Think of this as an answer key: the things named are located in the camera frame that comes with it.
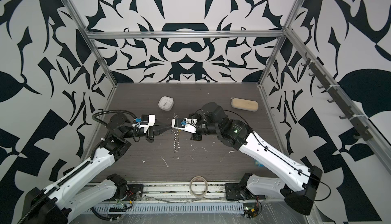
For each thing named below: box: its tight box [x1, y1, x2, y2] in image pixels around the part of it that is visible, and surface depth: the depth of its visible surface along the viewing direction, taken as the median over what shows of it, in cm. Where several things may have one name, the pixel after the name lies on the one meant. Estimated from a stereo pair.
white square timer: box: [157, 95, 174, 111], surface depth 107 cm
